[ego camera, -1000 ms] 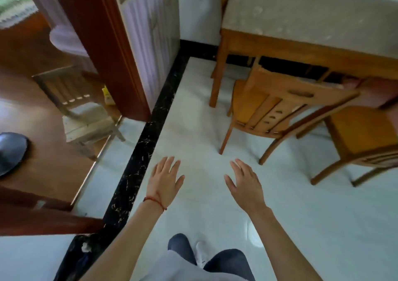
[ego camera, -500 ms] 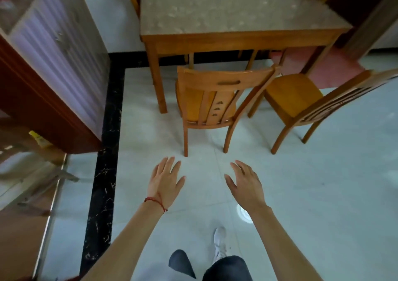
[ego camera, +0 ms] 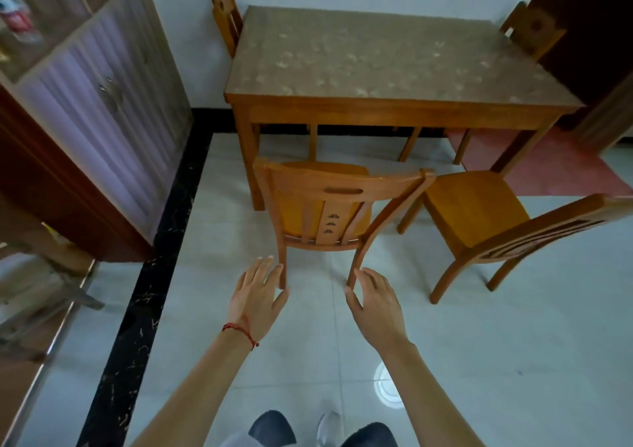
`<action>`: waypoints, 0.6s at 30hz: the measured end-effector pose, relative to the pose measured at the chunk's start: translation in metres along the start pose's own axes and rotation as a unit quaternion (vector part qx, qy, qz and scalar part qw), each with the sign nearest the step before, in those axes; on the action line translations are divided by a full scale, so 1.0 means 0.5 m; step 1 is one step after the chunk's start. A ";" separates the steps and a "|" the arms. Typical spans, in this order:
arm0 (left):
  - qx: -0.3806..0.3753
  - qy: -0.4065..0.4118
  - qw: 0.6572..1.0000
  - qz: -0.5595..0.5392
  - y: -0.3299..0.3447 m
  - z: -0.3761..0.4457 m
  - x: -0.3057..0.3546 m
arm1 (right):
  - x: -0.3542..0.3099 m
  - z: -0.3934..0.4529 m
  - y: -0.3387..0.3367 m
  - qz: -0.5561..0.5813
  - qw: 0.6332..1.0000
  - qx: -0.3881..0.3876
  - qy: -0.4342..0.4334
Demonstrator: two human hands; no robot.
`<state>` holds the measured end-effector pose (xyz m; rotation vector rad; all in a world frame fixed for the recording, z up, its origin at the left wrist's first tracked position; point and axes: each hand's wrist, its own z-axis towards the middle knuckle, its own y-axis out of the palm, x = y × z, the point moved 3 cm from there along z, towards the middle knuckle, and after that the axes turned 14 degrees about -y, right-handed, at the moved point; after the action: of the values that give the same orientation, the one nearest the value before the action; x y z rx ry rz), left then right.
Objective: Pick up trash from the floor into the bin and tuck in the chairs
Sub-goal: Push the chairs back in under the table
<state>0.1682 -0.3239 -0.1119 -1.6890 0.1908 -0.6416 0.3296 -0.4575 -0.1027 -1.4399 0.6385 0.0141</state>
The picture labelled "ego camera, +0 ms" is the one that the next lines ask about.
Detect person's left hand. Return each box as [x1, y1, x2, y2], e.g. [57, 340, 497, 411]
[227, 256, 290, 345]

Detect person's right hand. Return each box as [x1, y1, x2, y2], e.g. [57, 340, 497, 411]
[344, 267, 409, 355]

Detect orange wooden chair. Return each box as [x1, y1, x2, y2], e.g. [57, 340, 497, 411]
[398, 0, 568, 167]
[397, 169, 633, 306]
[253, 157, 437, 291]
[211, 0, 319, 162]

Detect grey weathered wooden chair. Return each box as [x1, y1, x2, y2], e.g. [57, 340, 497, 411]
[0, 241, 106, 363]

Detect person's right forearm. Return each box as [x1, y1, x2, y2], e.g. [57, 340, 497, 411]
[380, 342, 485, 447]

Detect person's left forearm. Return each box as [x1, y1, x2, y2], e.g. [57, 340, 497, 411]
[129, 330, 254, 447]

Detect red floor mat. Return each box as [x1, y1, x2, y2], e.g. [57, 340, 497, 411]
[444, 125, 633, 198]

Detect dark blue trousers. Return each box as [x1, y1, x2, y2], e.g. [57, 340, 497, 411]
[247, 409, 400, 447]

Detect white shirt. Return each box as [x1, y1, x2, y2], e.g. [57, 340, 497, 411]
[220, 431, 262, 447]

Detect metal door threshold strip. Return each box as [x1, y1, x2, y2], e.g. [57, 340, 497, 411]
[0, 258, 98, 447]

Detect yellow plastic object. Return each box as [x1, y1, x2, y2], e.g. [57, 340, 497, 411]
[42, 222, 69, 246]

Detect striped wooden display cabinet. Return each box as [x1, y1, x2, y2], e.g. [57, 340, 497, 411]
[0, 0, 194, 246]

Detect wooden dining table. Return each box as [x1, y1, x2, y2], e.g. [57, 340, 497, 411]
[224, 5, 587, 212]

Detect dark brown wooden door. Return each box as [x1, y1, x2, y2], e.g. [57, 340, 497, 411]
[526, 0, 633, 132]

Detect red cap clear bottle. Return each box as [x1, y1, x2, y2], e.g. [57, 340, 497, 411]
[0, 0, 43, 45]

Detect red string bracelet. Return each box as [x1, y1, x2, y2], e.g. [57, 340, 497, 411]
[221, 313, 260, 351]

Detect reddish brown door frame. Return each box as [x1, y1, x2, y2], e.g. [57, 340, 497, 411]
[0, 85, 154, 264]

